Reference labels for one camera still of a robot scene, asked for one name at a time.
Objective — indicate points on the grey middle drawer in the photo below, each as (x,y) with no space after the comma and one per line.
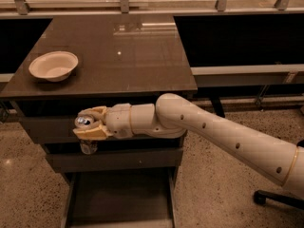
(115,160)

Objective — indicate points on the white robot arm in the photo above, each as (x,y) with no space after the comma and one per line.
(171,116)

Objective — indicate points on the white paper bowl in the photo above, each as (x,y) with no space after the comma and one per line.
(55,66)

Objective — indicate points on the silver redbull can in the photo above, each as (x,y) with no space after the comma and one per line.
(88,147)

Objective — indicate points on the long grey bench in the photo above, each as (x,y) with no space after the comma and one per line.
(258,83)

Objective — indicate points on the grey top drawer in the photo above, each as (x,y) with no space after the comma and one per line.
(60,130)

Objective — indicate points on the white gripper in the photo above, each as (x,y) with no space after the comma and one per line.
(118,121)

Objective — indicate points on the metal window railing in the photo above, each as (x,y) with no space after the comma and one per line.
(152,3)

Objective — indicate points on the open grey bottom drawer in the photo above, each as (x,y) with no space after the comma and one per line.
(139,198)

